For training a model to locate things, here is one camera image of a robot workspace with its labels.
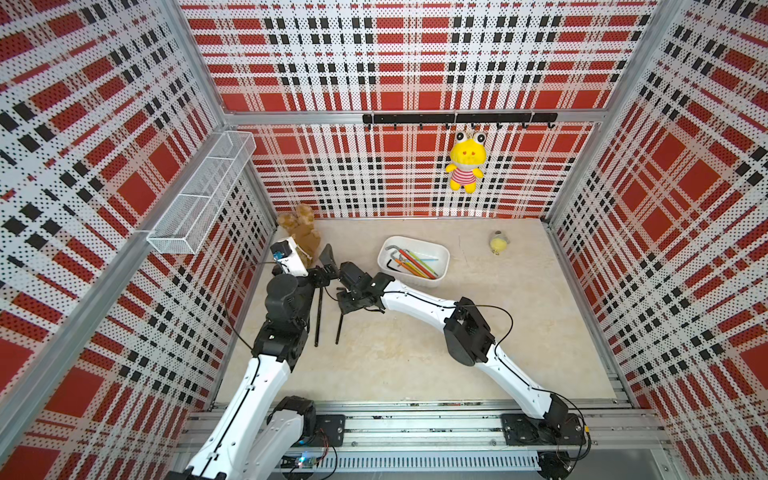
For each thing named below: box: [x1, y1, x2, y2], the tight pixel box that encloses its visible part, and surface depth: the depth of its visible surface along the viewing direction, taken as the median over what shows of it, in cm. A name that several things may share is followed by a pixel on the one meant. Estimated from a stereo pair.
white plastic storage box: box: [377, 235, 450, 288], surface depth 110 cm
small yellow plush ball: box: [489, 230, 510, 256], surface depth 113 cm
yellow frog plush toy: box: [445, 130, 487, 194], surface depth 95 cm
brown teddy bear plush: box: [278, 204, 321, 270], surface depth 113 cm
